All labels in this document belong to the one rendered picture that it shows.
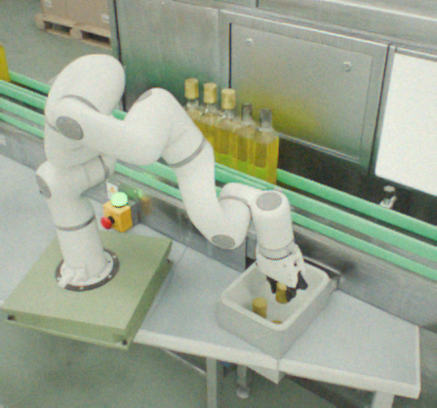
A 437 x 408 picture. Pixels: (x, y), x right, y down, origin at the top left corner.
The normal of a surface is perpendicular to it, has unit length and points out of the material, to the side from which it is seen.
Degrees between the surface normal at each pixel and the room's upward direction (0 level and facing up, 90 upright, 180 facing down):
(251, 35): 90
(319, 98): 90
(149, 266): 4
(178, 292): 0
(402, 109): 90
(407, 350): 0
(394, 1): 90
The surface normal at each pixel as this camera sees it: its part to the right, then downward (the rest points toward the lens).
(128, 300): -0.06, -0.83
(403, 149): -0.61, 0.43
